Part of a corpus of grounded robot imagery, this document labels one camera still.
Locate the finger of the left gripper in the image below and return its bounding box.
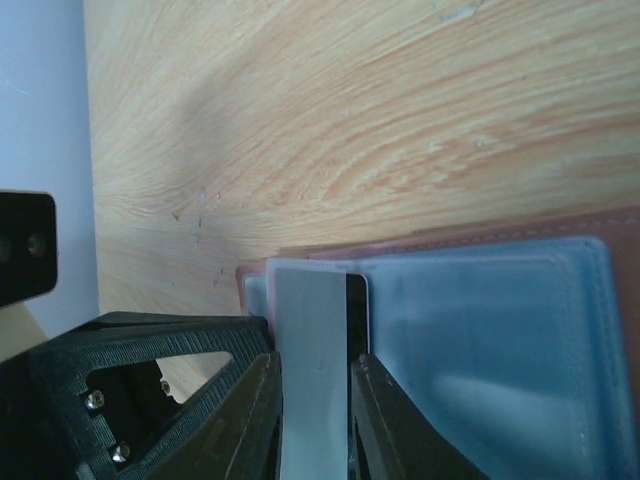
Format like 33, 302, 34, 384
1, 312, 273, 479

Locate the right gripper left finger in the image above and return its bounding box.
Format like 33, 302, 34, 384
199, 351, 283, 479

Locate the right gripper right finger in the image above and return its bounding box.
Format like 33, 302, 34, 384
350, 354, 487, 479

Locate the dark grey credit card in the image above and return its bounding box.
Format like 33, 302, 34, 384
273, 268, 369, 479

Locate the light blue credit card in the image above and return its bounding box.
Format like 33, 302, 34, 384
362, 236, 638, 479

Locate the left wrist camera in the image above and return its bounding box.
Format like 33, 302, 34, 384
1, 191, 58, 307

